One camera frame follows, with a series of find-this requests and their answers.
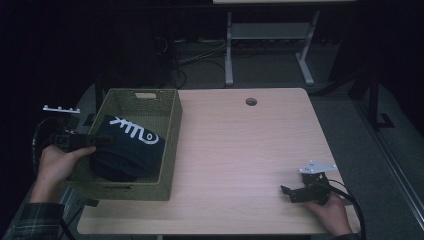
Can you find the black metal stand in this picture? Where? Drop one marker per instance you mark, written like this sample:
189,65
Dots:
375,100

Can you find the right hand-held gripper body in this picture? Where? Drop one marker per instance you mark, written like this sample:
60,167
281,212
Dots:
316,195

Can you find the person's left hand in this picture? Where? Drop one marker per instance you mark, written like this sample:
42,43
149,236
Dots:
56,166

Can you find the green woven basket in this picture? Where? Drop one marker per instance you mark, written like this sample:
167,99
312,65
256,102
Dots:
170,133

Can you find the person's right hand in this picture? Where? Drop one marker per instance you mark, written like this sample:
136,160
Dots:
331,213

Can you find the white metal stand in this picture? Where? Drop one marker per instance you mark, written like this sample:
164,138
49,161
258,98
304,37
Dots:
266,31

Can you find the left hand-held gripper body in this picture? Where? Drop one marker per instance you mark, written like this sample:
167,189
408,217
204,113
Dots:
75,140

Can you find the dark garment with white print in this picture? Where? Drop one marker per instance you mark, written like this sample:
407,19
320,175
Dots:
133,153

